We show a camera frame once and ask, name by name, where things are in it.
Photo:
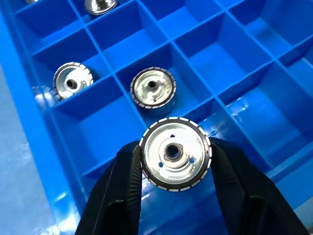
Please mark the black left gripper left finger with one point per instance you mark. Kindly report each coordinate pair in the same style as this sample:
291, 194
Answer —
110, 195

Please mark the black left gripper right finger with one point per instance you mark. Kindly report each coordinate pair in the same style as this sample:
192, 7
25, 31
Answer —
244, 195

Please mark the silver metal roller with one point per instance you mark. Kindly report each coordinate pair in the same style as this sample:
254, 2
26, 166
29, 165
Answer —
152, 88
71, 82
100, 6
174, 156

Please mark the blue plastic divided tray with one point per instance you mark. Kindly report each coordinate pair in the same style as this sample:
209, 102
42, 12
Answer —
220, 73

